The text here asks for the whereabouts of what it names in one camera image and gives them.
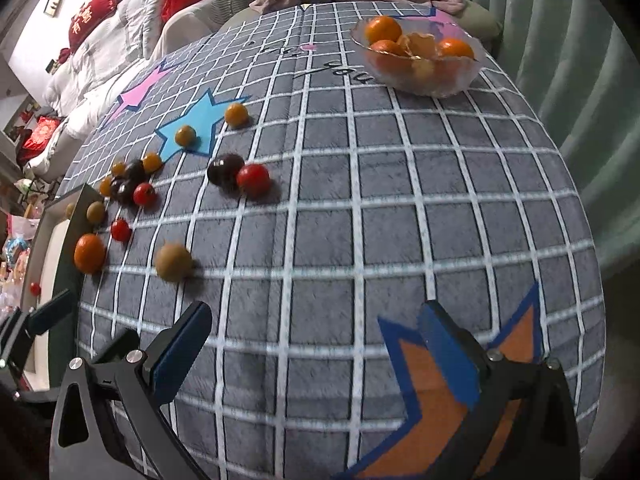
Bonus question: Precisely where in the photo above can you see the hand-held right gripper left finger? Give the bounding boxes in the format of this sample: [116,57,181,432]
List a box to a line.
[49,301,213,480]

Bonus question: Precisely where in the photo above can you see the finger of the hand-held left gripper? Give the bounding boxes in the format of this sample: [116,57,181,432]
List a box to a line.
[0,289,74,377]

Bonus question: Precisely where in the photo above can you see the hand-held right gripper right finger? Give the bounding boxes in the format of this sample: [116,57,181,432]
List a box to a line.
[417,301,581,480]

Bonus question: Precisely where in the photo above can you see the white rectangular tray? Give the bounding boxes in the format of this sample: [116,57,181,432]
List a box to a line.
[22,183,106,391]

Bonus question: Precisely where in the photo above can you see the orange mandarin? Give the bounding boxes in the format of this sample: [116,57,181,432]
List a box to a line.
[74,233,107,275]
[365,16,403,43]
[370,40,408,73]
[437,38,475,61]

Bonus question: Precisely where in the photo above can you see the dark purple plum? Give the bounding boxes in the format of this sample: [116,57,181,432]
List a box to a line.
[207,153,246,187]

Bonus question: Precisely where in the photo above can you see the pile of snack packets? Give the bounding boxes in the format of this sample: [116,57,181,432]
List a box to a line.
[0,175,46,311]

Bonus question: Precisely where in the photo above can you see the grey grid star-print blanket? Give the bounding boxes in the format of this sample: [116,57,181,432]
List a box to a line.
[52,2,608,480]

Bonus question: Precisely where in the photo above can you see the white covered sofa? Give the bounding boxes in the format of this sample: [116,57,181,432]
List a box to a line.
[27,0,261,161]

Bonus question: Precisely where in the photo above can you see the clear glass bowl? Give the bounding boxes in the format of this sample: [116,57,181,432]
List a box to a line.
[350,16,487,98]

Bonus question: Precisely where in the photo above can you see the pale green curtain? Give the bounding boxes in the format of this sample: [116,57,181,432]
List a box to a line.
[435,0,640,281]

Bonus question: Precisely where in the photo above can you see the red pillow with white print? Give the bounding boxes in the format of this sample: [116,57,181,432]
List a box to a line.
[67,0,121,53]

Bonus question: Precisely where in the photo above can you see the peeled mandarin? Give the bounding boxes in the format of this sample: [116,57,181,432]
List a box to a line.
[397,31,441,81]

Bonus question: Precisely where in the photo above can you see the pale green sofa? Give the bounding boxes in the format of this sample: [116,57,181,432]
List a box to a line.
[462,0,503,43]

